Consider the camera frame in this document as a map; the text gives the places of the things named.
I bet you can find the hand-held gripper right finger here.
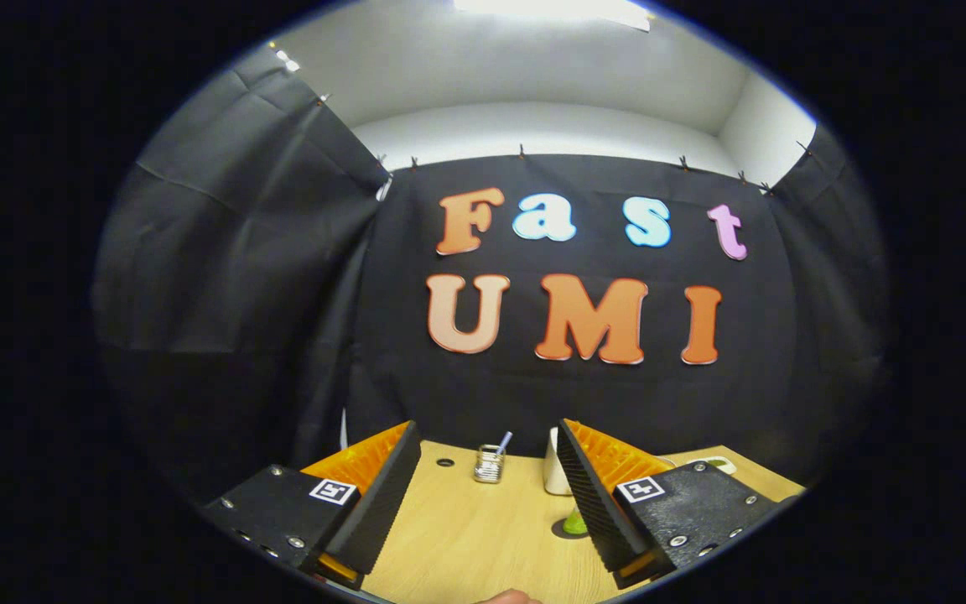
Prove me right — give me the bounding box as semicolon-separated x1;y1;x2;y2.
556;418;802;590

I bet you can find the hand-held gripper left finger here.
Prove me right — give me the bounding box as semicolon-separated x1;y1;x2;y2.
202;419;423;591

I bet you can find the small cream toaster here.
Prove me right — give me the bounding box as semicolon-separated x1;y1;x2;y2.
543;428;574;497

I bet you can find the wooden table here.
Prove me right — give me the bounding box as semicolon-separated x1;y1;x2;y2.
361;440;807;604

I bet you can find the clear glass holder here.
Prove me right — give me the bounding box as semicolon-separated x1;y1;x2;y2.
473;445;506;485

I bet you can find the black backdrop cloth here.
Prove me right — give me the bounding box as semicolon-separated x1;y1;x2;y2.
93;42;895;513

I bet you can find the ceiling light panel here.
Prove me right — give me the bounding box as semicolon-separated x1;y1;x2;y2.
454;0;652;32

